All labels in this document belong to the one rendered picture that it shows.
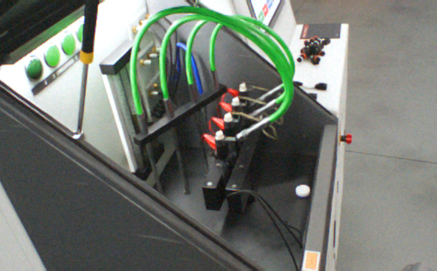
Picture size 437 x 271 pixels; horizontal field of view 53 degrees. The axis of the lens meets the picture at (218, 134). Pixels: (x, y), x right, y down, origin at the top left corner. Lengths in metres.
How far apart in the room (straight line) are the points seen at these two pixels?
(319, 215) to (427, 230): 1.40
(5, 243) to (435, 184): 2.19
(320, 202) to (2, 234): 0.71
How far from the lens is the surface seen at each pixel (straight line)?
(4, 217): 1.00
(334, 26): 1.97
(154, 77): 1.36
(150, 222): 0.79
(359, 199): 2.51
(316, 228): 1.03
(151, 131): 1.14
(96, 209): 0.83
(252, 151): 1.21
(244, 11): 1.39
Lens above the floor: 1.70
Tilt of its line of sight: 34 degrees down
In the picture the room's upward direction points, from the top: 9 degrees counter-clockwise
